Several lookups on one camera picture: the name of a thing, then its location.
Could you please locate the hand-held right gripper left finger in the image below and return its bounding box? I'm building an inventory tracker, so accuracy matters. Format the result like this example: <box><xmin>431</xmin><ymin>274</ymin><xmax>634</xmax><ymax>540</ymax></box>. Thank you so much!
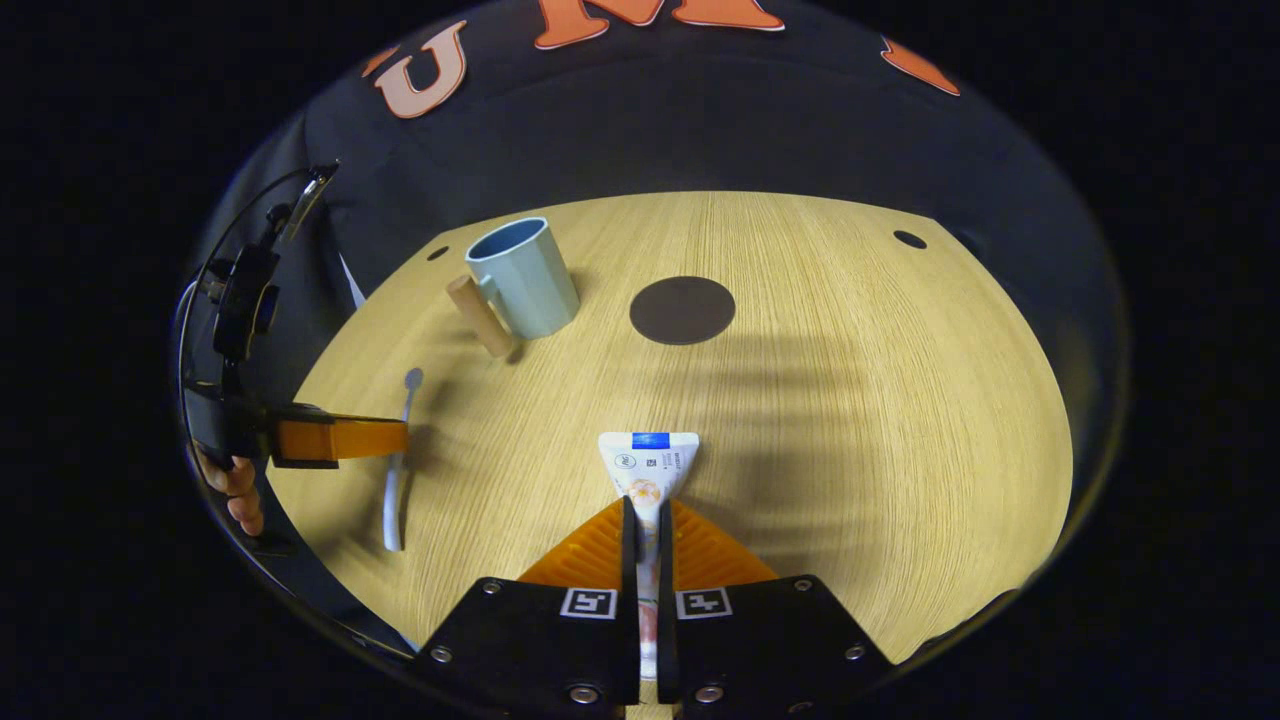
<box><xmin>415</xmin><ymin>497</ymin><xmax>641</xmax><ymax>716</ymax></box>

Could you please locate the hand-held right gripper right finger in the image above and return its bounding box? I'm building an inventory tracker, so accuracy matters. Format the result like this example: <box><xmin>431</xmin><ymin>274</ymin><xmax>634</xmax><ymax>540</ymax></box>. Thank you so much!
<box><xmin>655</xmin><ymin>500</ymin><xmax>896</xmax><ymax>716</ymax></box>

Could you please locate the white toothbrush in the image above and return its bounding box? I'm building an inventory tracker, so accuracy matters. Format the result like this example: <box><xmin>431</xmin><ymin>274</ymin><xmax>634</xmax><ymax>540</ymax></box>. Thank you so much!
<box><xmin>383</xmin><ymin>367</ymin><xmax>425</xmax><ymax>553</ymax></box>

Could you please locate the white toothpaste tube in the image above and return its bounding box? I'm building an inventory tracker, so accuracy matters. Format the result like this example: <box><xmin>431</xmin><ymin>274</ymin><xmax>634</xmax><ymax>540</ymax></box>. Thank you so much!
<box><xmin>598</xmin><ymin>432</ymin><xmax>701</xmax><ymax>681</ymax></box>

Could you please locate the pale blue cup wooden handle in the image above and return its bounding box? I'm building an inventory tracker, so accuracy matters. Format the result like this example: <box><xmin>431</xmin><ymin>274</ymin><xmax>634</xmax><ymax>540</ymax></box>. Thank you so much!
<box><xmin>446</xmin><ymin>217</ymin><xmax>581</xmax><ymax>359</ymax></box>

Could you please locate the black backdrop cloth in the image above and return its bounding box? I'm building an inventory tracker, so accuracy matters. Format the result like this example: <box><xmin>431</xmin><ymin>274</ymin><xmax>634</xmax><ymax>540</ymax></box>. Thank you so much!
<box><xmin>185</xmin><ymin>0</ymin><xmax>1131</xmax><ymax>641</ymax></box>

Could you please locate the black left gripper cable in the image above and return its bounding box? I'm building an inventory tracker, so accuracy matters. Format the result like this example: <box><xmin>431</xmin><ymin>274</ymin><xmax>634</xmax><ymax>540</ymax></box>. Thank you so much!
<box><xmin>176</xmin><ymin>165</ymin><xmax>336</xmax><ymax>401</ymax></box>

